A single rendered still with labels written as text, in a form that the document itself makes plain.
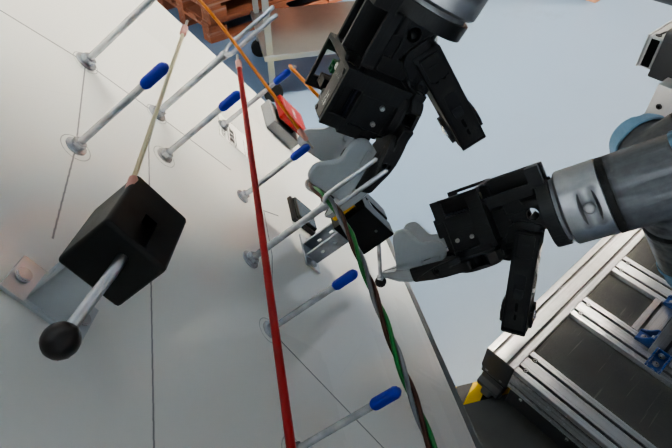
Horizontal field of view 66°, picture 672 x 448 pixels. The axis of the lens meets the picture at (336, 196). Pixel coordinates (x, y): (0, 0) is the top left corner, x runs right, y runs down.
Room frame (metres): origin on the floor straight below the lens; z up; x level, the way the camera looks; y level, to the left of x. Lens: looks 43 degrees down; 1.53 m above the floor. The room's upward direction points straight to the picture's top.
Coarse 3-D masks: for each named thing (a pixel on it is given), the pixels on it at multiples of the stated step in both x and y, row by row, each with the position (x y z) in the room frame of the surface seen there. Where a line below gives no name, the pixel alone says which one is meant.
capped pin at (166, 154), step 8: (232, 96) 0.36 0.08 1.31; (224, 104) 0.35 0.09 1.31; (232, 104) 0.35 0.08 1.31; (216, 112) 0.35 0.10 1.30; (208, 120) 0.35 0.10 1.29; (192, 128) 0.35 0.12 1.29; (200, 128) 0.35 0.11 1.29; (184, 136) 0.35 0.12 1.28; (192, 136) 0.35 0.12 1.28; (176, 144) 0.34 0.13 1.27; (160, 152) 0.34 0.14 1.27; (168, 152) 0.34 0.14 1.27; (168, 160) 0.34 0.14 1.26
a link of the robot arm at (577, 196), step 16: (592, 160) 0.39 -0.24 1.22; (560, 176) 0.38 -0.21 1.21; (576, 176) 0.37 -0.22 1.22; (592, 176) 0.36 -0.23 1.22; (560, 192) 0.36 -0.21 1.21; (576, 192) 0.36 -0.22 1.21; (592, 192) 0.35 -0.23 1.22; (560, 208) 0.35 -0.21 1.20; (576, 208) 0.34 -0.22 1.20; (592, 208) 0.34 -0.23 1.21; (608, 208) 0.34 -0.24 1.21; (576, 224) 0.34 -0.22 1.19; (592, 224) 0.33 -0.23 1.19; (608, 224) 0.33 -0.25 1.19; (576, 240) 0.34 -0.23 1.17; (592, 240) 0.34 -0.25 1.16
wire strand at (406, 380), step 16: (336, 208) 0.30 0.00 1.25; (352, 240) 0.27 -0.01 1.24; (368, 272) 0.23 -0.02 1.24; (368, 288) 0.22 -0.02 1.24; (384, 320) 0.20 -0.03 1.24; (400, 352) 0.18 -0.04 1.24; (400, 368) 0.17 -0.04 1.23; (416, 400) 0.15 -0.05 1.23; (416, 416) 0.14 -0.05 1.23; (432, 432) 0.13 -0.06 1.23
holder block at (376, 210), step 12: (360, 204) 0.38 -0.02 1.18; (372, 204) 0.40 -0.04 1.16; (348, 216) 0.37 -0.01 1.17; (360, 216) 0.37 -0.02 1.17; (372, 216) 0.37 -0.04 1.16; (384, 216) 0.40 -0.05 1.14; (336, 228) 0.36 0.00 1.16; (360, 228) 0.37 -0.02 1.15; (372, 228) 0.37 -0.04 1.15; (384, 228) 0.37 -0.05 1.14; (360, 240) 0.37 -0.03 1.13; (372, 240) 0.37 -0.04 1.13; (384, 240) 0.37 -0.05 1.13
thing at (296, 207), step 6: (288, 198) 0.45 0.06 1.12; (294, 198) 0.45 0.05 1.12; (288, 204) 0.44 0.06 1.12; (294, 204) 0.44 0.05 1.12; (300, 204) 0.44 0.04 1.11; (294, 210) 0.43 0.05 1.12; (300, 210) 0.43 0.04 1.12; (306, 210) 0.44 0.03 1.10; (294, 216) 0.42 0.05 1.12; (300, 216) 0.42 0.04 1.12; (312, 222) 0.43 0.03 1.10; (306, 228) 0.42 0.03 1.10; (312, 228) 0.42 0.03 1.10; (312, 234) 0.42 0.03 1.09
